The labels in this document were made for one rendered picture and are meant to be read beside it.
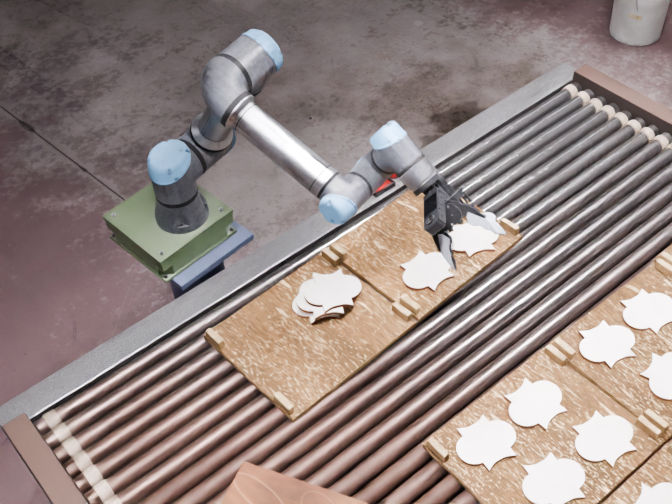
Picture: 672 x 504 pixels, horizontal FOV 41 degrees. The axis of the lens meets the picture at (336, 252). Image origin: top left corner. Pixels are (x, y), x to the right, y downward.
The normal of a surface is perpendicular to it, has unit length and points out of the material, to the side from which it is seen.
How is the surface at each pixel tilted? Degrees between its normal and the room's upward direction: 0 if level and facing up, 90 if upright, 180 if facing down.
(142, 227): 2
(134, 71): 0
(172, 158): 9
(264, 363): 0
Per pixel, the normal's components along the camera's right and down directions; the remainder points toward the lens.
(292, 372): -0.05, -0.69
